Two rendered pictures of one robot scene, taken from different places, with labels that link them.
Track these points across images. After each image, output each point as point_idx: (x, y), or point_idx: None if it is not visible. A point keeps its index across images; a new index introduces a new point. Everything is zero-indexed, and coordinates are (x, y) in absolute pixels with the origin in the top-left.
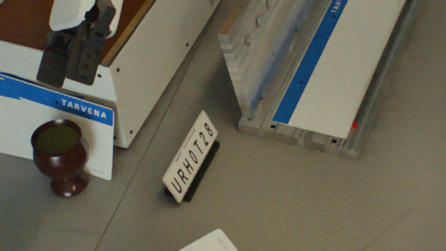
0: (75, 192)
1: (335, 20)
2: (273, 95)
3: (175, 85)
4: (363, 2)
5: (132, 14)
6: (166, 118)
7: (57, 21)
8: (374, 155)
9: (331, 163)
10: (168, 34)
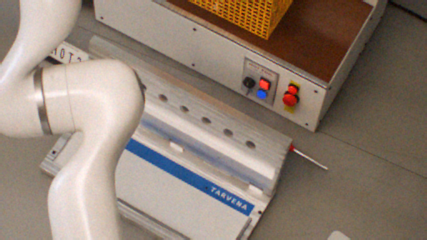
0: None
1: (199, 187)
2: None
3: (159, 58)
4: (218, 216)
5: None
6: (123, 48)
7: None
8: (42, 183)
9: (42, 152)
10: (169, 34)
